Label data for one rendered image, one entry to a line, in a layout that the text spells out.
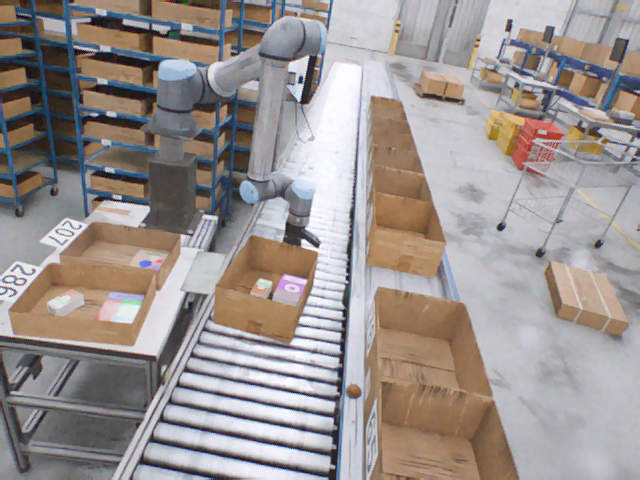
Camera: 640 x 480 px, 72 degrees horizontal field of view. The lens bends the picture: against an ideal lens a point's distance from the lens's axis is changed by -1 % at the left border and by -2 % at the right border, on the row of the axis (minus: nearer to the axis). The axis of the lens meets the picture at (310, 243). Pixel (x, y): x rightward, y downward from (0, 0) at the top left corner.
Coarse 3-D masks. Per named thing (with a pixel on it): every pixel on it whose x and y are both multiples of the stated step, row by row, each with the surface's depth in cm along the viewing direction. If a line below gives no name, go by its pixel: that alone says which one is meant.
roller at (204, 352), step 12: (204, 348) 150; (216, 348) 151; (216, 360) 150; (228, 360) 149; (240, 360) 149; (252, 360) 149; (264, 360) 150; (276, 360) 151; (276, 372) 149; (288, 372) 149; (300, 372) 149; (312, 372) 149; (324, 372) 149; (336, 372) 150
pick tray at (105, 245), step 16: (96, 224) 190; (112, 224) 190; (80, 240) 181; (96, 240) 194; (112, 240) 194; (128, 240) 194; (144, 240) 194; (160, 240) 193; (176, 240) 193; (64, 256) 166; (80, 256) 182; (96, 256) 184; (112, 256) 185; (128, 256) 187; (176, 256) 189; (160, 272) 169; (160, 288) 172
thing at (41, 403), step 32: (192, 320) 207; (0, 352) 150; (32, 352) 145; (64, 352) 145; (0, 384) 153; (64, 384) 202; (160, 384) 155; (0, 416) 161; (32, 416) 183; (96, 416) 160; (128, 416) 160; (32, 448) 171; (64, 448) 174
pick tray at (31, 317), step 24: (48, 264) 160; (48, 288) 162; (72, 288) 165; (96, 288) 167; (120, 288) 168; (144, 288) 168; (24, 312) 138; (48, 312) 152; (72, 312) 154; (96, 312) 155; (144, 312) 155; (24, 336) 142; (48, 336) 143; (72, 336) 143; (96, 336) 143; (120, 336) 144
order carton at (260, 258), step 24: (264, 240) 186; (240, 264) 179; (264, 264) 192; (288, 264) 189; (312, 264) 187; (216, 288) 154; (240, 288) 181; (216, 312) 159; (240, 312) 156; (264, 312) 154; (288, 312) 152; (264, 336) 159; (288, 336) 157
